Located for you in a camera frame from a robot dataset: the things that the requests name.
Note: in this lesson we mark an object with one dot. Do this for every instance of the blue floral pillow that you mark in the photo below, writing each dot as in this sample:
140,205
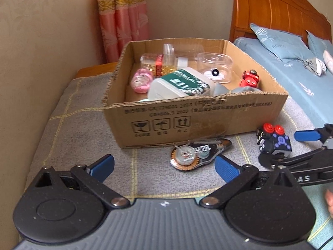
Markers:
281,41
318,44

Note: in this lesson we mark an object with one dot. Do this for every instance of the white bottle with green label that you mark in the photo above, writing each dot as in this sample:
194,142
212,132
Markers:
179,83

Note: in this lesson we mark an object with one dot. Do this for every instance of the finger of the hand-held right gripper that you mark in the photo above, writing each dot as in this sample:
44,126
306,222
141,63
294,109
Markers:
299,160
308,135

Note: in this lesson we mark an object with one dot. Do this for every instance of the red toy robot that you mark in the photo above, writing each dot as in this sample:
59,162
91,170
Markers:
249,79

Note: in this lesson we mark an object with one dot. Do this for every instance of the pink patterned curtain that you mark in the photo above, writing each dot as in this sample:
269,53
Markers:
122,18

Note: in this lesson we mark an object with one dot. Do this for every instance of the black correction tape dispenser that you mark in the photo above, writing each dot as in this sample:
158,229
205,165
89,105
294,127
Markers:
192,153

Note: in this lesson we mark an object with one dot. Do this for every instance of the black cube with red buttons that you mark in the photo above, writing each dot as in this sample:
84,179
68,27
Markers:
273,143

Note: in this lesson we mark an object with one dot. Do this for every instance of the brown cardboard box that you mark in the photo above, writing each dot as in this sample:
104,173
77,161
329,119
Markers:
208,119

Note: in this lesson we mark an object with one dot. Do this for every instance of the person's right hand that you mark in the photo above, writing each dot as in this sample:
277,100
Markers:
330,201

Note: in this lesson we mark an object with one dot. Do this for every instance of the blue floral bed sheet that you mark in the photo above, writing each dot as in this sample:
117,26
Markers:
294,78

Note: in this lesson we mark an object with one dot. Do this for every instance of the small white black round item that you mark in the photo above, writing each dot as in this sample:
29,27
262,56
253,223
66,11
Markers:
215,73

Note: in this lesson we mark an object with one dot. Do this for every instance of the clear round plastic container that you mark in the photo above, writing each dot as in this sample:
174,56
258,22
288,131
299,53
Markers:
214,60

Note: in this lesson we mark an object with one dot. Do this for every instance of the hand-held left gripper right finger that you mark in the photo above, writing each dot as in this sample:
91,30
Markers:
226,168

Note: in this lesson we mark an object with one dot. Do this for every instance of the clear bottle of yellow capsules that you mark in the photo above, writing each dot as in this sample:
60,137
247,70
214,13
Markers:
159,61

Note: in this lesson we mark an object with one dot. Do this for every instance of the clear plastic jar with lid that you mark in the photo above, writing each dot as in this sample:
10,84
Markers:
168,50

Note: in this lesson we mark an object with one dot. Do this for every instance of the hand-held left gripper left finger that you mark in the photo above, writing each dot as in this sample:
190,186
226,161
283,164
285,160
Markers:
102,165

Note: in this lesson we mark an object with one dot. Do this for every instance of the grey checked blanket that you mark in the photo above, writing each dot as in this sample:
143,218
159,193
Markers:
78,135

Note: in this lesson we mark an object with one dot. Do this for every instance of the white cloth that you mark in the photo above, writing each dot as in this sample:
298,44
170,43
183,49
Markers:
329,61

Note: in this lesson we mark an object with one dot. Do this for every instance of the pink plastic toy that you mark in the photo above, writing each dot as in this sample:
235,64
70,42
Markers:
141,82

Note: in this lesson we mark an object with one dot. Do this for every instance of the wooden bed headboard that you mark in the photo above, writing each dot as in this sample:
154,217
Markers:
273,7

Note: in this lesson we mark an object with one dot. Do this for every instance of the grey crumpled cloth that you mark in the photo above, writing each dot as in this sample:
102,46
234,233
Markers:
314,66

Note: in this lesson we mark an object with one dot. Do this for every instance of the wooden bedside table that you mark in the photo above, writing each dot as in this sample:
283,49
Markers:
96,70

